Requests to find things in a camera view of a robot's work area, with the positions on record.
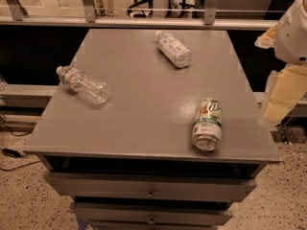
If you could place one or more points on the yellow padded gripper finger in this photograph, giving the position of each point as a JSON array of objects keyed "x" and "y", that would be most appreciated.
[
  {"x": 283, "y": 91},
  {"x": 267, "y": 39}
]

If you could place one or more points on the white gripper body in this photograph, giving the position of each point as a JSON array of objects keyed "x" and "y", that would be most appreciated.
[{"x": 293, "y": 35}]

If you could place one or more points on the clear plastic water bottle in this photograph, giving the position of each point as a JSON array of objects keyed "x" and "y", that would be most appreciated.
[{"x": 92, "y": 89}]

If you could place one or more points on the white-labelled plastic water bottle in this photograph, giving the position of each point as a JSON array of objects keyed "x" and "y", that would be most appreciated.
[{"x": 173, "y": 49}]

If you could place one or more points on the green 7up soda can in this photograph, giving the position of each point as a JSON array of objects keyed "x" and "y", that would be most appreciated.
[{"x": 207, "y": 125}]

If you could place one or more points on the black office chair base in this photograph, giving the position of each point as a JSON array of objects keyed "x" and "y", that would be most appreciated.
[{"x": 159, "y": 8}]

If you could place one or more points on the grey drawer cabinet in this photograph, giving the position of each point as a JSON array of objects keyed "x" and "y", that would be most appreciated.
[{"x": 145, "y": 128}]

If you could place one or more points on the upper grey drawer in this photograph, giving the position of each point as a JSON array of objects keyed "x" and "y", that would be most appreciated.
[{"x": 150, "y": 187}]

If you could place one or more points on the grey drawer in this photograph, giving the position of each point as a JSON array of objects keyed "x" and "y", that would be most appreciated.
[
  {"x": 150, "y": 187},
  {"x": 150, "y": 214}
]

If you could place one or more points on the lower grey drawer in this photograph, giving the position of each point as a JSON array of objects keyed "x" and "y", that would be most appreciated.
[{"x": 150, "y": 214}]

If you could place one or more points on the metal railing with glass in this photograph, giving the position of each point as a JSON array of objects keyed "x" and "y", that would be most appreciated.
[{"x": 191, "y": 14}]

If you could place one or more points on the black power adapter with cable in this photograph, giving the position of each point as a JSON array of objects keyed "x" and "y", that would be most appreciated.
[{"x": 14, "y": 153}]

